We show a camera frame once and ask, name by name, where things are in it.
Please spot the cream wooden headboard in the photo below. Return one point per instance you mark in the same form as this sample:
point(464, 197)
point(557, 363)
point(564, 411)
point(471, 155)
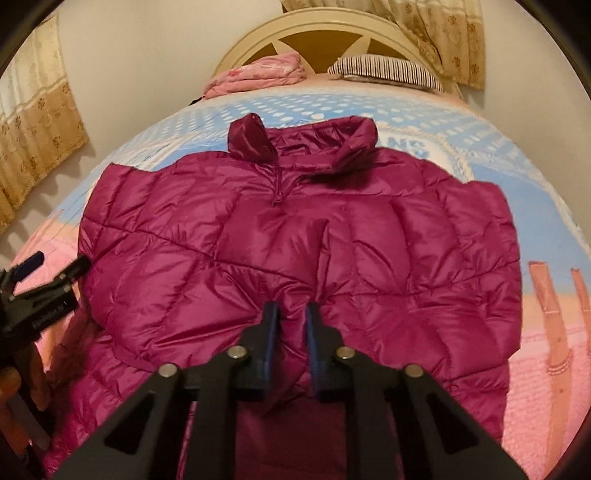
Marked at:
point(323, 27)

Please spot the printed blue pink blanket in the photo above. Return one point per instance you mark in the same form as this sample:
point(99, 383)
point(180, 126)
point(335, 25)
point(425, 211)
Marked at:
point(508, 378)

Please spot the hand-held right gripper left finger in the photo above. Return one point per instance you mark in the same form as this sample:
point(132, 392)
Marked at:
point(272, 334)

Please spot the folded pink quilt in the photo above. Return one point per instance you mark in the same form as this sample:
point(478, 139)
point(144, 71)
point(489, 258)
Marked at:
point(263, 74)

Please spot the striped pillow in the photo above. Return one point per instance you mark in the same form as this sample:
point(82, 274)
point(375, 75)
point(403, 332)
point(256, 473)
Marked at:
point(383, 69)

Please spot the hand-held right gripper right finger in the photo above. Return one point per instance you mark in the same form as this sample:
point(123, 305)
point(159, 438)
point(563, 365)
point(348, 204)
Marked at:
point(314, 339)

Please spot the beige patterned curtain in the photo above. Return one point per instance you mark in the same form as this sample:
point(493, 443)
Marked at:
point(429, 32)
point(37, 124)

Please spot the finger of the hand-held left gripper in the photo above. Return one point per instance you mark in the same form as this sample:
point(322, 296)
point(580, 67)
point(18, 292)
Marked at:
point(74, 270)
point(28, 265)

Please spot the magenta puffer jacket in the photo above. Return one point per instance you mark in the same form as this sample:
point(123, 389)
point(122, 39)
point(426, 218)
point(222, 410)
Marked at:
point(286, 240)

